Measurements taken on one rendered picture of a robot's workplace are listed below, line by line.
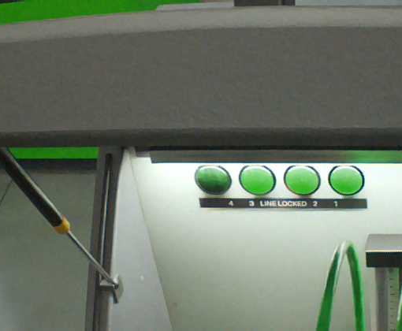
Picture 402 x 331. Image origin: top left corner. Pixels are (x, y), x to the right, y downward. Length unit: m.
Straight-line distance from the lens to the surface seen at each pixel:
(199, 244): 1.33
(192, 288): 1.39
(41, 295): 3.41
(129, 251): 1.28
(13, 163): 0.98
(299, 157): 1.18
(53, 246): 3.64
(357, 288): 1.20
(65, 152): 3.98
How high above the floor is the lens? 2.06
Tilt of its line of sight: 32 degrees down
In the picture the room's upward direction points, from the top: 11 degrees counter-clockwise
